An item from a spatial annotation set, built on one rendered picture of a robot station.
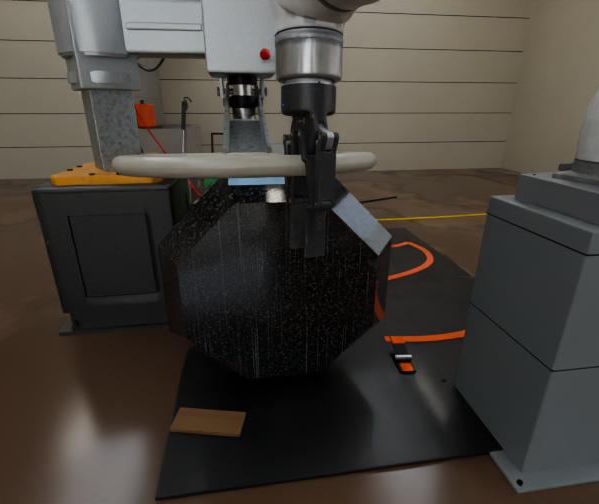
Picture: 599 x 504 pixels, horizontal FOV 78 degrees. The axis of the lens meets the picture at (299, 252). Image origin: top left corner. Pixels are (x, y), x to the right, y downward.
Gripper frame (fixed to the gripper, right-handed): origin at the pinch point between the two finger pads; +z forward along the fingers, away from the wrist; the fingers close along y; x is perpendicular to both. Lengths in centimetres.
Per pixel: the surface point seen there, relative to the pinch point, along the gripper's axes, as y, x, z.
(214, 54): 76, -5, -39
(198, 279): 75, 5, 32
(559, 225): 9, -77, 7
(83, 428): 83, 48, 85
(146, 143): 408, 1, -14
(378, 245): 57, -56, 22
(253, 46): 73, -16, -42
